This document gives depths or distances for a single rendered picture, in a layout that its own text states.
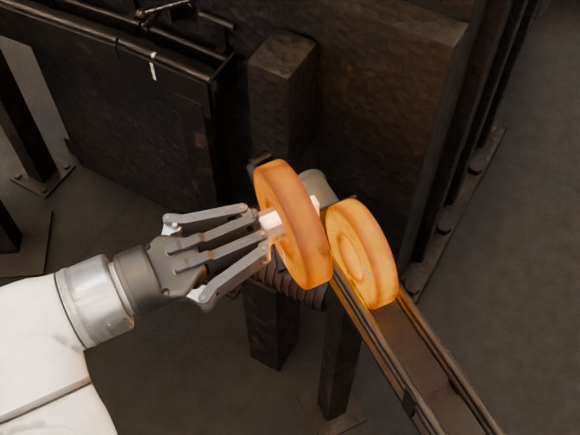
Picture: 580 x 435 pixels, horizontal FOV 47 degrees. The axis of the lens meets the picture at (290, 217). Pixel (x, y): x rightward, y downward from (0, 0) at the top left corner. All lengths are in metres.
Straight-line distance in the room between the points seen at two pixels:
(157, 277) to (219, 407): 0.88
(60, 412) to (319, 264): 0.30
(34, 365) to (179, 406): 0.91
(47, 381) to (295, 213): 0.30
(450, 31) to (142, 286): 0.56
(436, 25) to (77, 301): 0.62
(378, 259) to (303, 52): 0.36
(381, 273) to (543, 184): 1.19
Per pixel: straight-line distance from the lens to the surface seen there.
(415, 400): 0.86
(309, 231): 0.71
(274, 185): 0.72
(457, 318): 1.72
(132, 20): 1.29
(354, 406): 1.58
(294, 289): 1.15
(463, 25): 1.02
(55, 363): 0.72
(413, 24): 1.00
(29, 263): 1.85
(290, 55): 1.05
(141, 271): 0.72
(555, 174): 2.04
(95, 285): 0.72
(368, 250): 0.86
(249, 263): 0.73
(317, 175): 1.03
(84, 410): 0.73
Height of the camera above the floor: 1.51
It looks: 56 degrees down
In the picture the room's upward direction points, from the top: straight up
